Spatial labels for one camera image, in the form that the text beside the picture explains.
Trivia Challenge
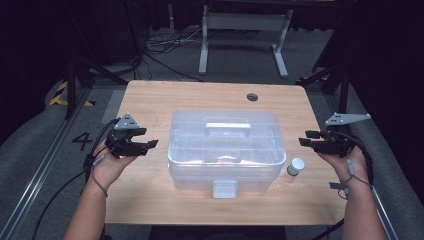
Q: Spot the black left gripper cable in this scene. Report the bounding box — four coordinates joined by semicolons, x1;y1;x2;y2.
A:
31;117;122;240

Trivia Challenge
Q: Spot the grey wrist strap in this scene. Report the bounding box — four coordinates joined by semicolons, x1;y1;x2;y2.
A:
337;158;373;201
89;152;110;198

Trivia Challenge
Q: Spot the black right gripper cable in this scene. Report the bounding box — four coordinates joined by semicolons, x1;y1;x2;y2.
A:
312;130;375;240

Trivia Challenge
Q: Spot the yellow black floor tape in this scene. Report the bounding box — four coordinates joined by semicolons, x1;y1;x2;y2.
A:
48;80;96;108

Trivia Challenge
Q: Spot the person's right hand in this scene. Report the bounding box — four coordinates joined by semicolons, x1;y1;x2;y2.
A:
316;146;370;192

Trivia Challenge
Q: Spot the person's dark clothing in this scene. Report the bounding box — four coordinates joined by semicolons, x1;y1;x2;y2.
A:
148;225;288;240

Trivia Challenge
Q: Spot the aluminium floor rail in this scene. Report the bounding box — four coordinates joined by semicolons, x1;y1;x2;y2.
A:
370;185;400;240
0;89;92;240

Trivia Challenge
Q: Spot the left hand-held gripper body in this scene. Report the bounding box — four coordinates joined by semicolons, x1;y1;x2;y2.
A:
104;112;148;160

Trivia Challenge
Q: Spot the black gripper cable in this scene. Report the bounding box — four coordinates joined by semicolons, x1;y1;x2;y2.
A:
312;130;375;240
31;117;122;240

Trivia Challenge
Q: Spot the grey metal table frame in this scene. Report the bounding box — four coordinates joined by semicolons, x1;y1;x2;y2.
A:
198;4;295;79

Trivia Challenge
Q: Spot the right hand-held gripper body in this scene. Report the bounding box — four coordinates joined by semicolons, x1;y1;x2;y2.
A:
315;112;372;159

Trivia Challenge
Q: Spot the small white pill bottle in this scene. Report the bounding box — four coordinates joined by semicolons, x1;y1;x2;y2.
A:
286;157;306;178

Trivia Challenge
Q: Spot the bundle of floor cables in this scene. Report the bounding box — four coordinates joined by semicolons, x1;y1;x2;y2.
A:
142;27;205;83

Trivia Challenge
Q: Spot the person's left hand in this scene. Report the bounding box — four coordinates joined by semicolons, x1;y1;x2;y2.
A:
89;142;138;192

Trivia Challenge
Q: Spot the clear plastic storage box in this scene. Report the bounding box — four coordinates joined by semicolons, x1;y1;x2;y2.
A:
167;108;288;200

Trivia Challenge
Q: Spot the dark tape piece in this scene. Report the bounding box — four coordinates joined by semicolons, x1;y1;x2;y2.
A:
328;181;350;198

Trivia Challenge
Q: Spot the black metal stand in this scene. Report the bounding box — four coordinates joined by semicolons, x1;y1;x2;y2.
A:
64;54;130;120
295;63;352;115

